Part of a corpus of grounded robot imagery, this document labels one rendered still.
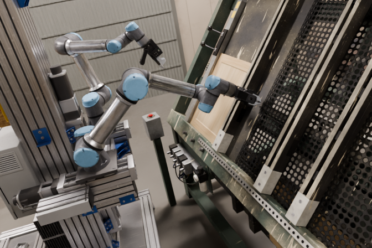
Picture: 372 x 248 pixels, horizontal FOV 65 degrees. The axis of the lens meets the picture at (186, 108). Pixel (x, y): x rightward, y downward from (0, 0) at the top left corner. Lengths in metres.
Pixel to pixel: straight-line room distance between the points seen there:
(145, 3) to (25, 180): 3.50
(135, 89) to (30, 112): 0.67
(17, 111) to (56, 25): 3.22
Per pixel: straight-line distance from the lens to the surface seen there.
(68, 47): 1.99
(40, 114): 1.77
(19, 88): 1.74
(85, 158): 1.49
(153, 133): 2.33
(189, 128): 2.12
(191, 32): 5.07
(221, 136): 1.77
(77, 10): 4.84
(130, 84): 1.34
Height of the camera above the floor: 1.94
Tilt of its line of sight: 26 degrees down
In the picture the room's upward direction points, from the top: 11 degrees counter-clockwise
